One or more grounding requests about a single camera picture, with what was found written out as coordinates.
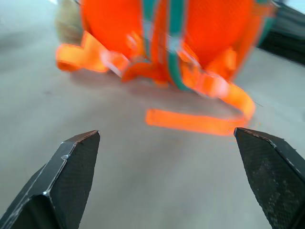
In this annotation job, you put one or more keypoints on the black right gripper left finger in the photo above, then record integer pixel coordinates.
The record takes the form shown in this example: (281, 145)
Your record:
(62, 181)

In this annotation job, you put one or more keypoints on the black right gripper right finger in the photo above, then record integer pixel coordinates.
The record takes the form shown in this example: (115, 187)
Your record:
(271, 176)

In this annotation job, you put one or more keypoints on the orange and teal backpack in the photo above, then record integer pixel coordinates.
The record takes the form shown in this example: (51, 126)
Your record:
(166, 43)

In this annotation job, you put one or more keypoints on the tan fuzzy object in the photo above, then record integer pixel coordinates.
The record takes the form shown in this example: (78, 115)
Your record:
(67, 23)

